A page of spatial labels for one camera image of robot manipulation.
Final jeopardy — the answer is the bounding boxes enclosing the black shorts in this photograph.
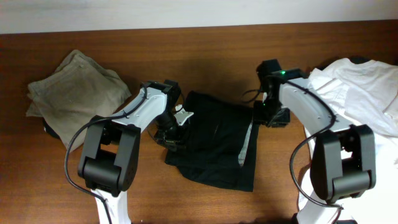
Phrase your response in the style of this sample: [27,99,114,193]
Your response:
[165,91,259,192]

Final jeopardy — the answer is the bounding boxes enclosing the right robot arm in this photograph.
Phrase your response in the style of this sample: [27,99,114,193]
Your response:
[254,59,376,223]

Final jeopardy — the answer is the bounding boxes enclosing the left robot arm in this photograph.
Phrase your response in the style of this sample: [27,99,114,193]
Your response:
[78,80,192,223]

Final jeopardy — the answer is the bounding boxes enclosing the folded khaki shorts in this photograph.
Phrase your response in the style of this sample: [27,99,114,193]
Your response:
[26,50,131,147]

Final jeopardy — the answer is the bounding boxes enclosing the white t-shirt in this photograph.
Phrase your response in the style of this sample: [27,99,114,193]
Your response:
[297,57,398,224]

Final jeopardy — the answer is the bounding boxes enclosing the dark garment under khaki shorts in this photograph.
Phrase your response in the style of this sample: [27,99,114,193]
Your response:
[42,119,60,139]

